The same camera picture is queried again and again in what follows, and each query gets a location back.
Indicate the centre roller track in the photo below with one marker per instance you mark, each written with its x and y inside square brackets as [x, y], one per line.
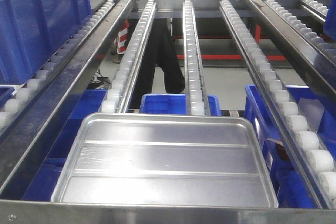
[195, 91]

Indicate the roller track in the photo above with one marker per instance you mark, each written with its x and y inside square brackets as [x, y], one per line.
[195, 91]
[306, 32]
[19, 95]
[308, 154]
[120, 92]

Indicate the person in black clothes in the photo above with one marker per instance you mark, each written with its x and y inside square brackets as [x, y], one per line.
[160, 52]

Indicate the left roller track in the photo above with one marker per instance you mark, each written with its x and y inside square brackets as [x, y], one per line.
[19, 95]

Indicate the steel right divider rail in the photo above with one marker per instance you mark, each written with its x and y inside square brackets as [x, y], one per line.
[313, 67]

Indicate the large blue bin upper left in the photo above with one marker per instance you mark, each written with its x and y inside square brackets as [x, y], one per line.
[33, 30]

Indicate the steel divider rail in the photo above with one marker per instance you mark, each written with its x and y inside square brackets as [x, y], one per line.
[27, 141]
[313, 67]

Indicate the silver ribbed metal tray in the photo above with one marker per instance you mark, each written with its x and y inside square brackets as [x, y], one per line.
[165, 160]

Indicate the steel front rail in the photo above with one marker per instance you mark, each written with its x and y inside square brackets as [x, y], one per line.
[47, 212]

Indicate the red white striped barrier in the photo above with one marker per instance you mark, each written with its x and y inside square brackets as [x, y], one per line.
[121, 38]

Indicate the blue bin below right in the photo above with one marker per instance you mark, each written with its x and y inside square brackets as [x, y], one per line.
[287, 184]

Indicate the blue bin below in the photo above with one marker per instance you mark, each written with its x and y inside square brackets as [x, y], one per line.
[43, 184]
[287, 184]
[163, 104]

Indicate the blue bin below centre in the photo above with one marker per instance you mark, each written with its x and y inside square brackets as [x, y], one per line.
[163, 104]

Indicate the blue bin below left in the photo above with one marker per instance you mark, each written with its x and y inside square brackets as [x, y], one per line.
[43, 184]

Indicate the right roller track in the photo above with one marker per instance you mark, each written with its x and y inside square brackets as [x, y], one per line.
[306, 32]

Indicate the steel left divider rail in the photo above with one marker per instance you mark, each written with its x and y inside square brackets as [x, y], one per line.
[27, 141]

